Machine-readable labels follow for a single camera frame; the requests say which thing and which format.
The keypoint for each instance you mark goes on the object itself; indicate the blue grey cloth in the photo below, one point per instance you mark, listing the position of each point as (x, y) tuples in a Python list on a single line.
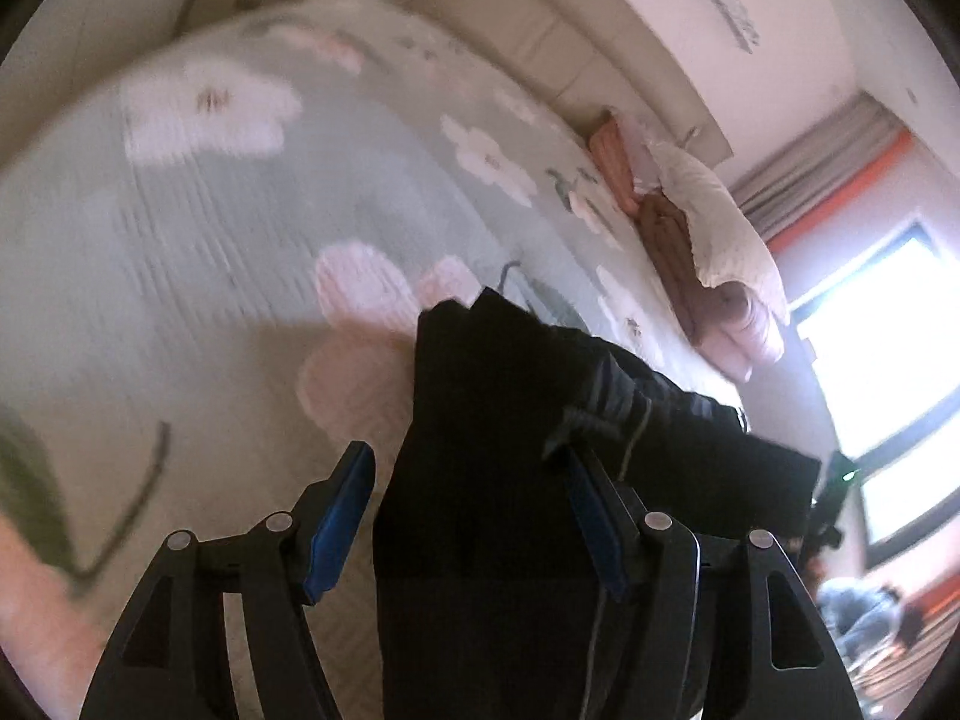
[(862, 615)]

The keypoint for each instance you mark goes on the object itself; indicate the black hooded jacket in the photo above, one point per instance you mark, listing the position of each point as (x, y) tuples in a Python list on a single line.
[(487, 502)]

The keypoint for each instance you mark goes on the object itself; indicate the bed with floral sheet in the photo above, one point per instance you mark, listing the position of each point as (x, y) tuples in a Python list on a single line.
[(225, 277)]

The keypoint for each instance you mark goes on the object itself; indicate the window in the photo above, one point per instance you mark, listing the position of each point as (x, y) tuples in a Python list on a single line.
[(892, 360)]

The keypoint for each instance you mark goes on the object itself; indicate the pink pillow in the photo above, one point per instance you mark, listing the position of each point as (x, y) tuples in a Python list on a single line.
[(611, 157)]

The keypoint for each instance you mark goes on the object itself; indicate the grey orange curtain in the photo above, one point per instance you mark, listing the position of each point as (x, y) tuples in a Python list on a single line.
[(817, 165)]

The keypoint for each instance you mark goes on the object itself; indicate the folded pink brown quilt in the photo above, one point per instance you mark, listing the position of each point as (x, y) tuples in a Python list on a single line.
[(675, 255)]

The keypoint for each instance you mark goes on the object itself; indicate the white dotted pillow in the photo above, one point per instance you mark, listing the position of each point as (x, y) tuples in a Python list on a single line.
[(720, 232)]

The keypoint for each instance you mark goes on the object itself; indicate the beige padded headboard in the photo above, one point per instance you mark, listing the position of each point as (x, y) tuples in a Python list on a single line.
[(540, 37)]

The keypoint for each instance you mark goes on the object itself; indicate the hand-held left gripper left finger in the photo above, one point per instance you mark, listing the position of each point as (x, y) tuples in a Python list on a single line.
[(337, 532)]

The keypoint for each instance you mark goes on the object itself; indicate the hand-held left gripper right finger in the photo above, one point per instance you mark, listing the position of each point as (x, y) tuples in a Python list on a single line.
[(596, 532)]

